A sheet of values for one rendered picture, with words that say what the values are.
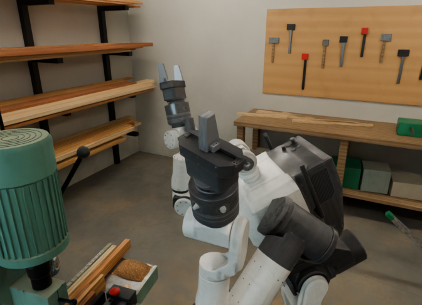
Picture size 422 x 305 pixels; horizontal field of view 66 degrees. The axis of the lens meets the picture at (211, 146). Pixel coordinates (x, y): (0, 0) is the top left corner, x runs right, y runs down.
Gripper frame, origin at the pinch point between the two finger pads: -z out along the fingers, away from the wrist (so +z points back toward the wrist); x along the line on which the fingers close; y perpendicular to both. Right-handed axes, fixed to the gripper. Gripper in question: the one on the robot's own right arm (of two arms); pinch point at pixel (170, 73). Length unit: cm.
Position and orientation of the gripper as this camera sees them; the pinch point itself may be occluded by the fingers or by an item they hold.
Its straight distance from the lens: 119.0
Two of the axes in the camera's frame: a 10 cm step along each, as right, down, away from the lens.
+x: -3.9, 1.7, -9.0
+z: 1.8, 9.8, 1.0
